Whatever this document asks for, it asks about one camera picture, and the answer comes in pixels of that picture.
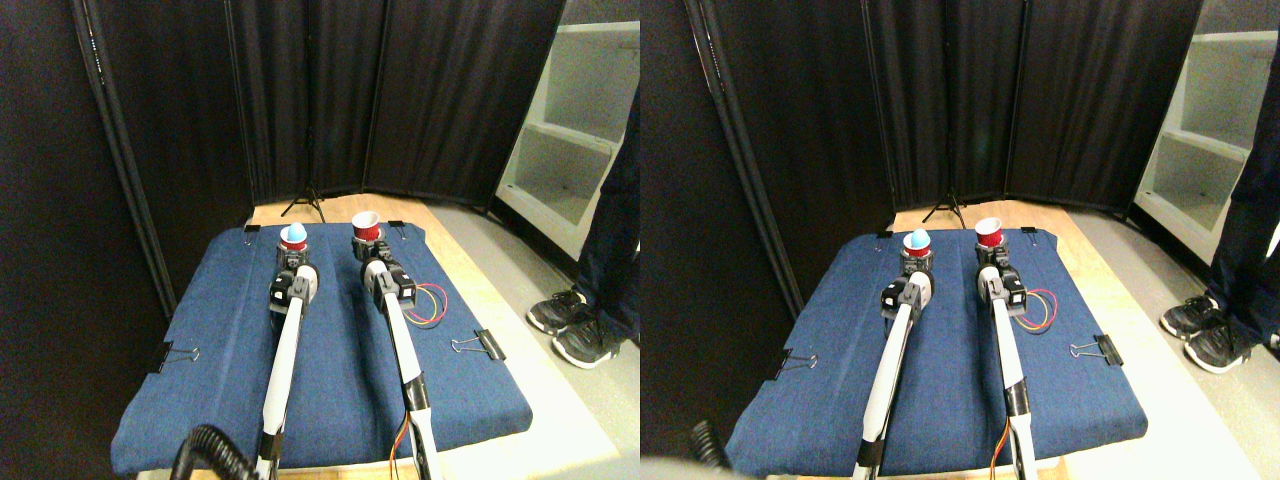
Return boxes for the black curtain stand pole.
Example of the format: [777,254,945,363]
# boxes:
[70,0,179,319]
[685,0,806,321]

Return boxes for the white shelf unit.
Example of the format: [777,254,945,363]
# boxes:
[494,20,640,263]
[1132,32,1280,269]

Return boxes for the red wire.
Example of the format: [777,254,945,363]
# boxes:
[1018,288,1057,335]
[405,283,449,329]

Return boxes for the person's legs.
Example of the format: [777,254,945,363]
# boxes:
[1160,70,1280,377]
[526,75,640,373]

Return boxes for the black curtain stand foot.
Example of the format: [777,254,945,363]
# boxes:
[281,188,327,226]
[922,193,969,232]

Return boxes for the dark blue cloth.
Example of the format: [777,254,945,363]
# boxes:
[724,229,1148,477]
[110,222,533,476]

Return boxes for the orange wire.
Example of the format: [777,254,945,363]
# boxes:
[988,420,1012,473]
[388,415,412,480]

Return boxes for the black ribbed hose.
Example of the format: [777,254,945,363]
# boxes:
[690,420,737,473]
[170,424,264,480]

